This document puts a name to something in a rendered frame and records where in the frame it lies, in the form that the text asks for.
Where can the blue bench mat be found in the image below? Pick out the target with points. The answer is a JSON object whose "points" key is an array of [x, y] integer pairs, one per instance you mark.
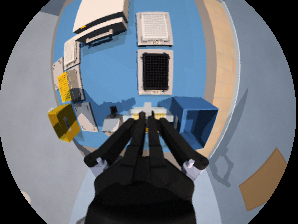
{"points": [[109, 66]]}

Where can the black multi-well plate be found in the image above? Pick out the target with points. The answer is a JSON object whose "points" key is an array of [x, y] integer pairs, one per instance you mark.
{"points": [[149, 60]]}

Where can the grey box with green button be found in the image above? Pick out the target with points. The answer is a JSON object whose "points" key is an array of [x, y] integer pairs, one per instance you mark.
{"points": [[112, 122]]}

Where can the grey flat plate with corner pegs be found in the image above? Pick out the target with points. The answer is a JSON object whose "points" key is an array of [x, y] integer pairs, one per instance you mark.
{"points": [[58, 69]]}

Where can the yellow bin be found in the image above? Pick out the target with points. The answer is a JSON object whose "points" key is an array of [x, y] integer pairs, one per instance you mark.
{"points": [[64, 118]]}

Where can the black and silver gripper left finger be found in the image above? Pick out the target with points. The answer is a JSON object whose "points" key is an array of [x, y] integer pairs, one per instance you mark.
{"points": [[101, 159]]}

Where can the blue open-top bin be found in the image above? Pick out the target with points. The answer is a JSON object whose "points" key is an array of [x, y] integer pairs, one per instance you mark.
{"points": [[194, 118]]}

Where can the beige rectangular plate nest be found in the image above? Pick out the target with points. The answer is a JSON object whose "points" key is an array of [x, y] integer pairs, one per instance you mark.
{"points": [[140, 71]]}

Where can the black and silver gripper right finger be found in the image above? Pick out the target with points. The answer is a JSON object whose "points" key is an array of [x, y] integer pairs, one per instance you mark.
{"points": [[192, 162]]}

